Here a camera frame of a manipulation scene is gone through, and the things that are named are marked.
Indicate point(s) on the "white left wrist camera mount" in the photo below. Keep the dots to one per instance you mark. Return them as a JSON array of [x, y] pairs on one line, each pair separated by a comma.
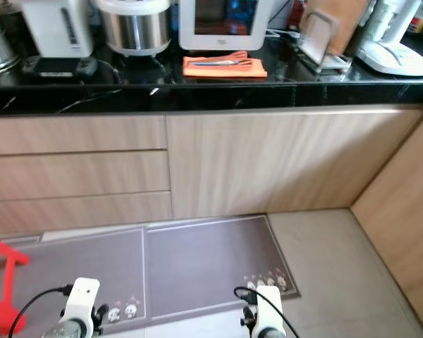
[[81, 299]]

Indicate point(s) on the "wooden cutting board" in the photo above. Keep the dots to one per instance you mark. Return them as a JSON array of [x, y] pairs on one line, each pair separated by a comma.
[[345, 14]]

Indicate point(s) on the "white countertop mixer appliance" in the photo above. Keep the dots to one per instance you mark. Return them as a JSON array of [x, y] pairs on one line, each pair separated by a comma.
[[391, 56]]

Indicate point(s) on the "red plastic stool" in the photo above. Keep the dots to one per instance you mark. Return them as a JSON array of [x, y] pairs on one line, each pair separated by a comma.
[[0, 317]]

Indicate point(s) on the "light wood drawer front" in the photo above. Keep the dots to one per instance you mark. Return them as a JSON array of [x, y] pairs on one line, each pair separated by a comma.
[[77, 134], [84, 211], [77, 174]]

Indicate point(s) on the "orange cloth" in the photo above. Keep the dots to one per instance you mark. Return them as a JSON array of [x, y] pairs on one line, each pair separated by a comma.
[[225, 72]]

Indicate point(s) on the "steel and white rice cooker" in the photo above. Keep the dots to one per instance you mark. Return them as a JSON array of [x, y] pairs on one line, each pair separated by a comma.
[[134, 28]]

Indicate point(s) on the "grey metal board stand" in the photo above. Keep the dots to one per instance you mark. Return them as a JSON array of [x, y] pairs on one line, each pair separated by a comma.
[[316, 42]]

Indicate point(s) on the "grey panda print floor mat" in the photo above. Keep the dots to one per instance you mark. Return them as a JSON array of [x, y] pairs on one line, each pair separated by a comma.
[[84, 260], [211, 264]]

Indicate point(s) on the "black flat appliance base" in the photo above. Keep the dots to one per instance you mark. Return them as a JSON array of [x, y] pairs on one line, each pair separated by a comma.
[[58, 67]]

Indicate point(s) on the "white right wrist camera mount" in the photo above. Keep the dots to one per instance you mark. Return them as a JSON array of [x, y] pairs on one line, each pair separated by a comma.
[[269, 311]]

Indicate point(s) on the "light wood cabinet side panel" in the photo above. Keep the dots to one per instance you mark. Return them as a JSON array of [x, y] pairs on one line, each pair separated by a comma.
[[405, 211]]

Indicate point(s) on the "light wood cabinet door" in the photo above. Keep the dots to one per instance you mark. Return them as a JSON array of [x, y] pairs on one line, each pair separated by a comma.
[[275, 165]]

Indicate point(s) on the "white electric water boiler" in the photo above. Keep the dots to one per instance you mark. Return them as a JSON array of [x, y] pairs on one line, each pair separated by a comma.
[[54, 24]]

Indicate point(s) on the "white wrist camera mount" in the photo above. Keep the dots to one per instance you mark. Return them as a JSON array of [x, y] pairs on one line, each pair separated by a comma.
[[269, 311], [81, 299]]

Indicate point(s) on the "steel tongs with orange grips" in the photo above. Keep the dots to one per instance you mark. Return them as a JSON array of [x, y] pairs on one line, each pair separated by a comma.
[[218, 62]]

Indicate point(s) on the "white appliance with screen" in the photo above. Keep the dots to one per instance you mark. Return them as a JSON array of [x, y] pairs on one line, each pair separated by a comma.
[[225, 41]]

